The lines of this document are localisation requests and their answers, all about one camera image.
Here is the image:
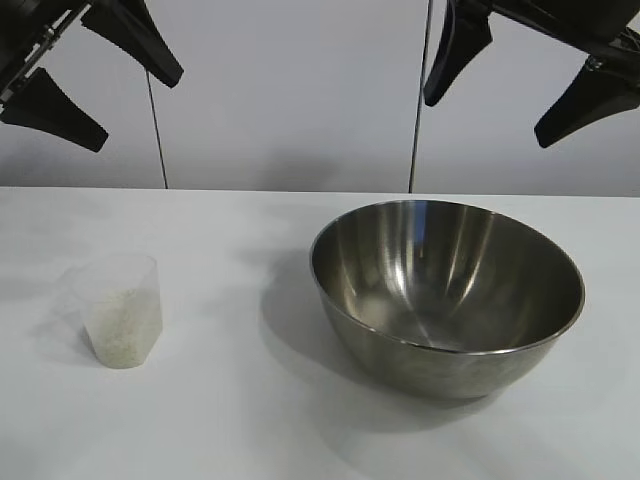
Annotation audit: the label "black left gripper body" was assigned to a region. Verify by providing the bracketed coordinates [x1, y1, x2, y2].
[0, 0, 91, 104]

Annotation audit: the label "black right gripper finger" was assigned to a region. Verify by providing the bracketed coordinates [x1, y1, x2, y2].
[533, 57, 640, 149]
[423, 0, 494, 107]

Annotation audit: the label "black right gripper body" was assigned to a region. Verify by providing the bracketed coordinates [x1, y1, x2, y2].
[487, 0, 640, 69]

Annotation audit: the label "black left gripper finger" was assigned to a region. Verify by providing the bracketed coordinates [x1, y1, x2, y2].
[0, 67, 110, 154]
[79, 0, 185, 89]

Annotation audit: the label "translucent plastic measuring cup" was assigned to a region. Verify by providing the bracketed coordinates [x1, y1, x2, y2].
[69, 253, 165, 370]

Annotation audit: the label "white rice grains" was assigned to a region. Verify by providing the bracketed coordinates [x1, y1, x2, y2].
[82, 284, 165, 370]

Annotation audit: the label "stainless steel mixing bowl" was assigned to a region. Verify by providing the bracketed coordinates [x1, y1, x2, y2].
[308, 199, 586, 400]

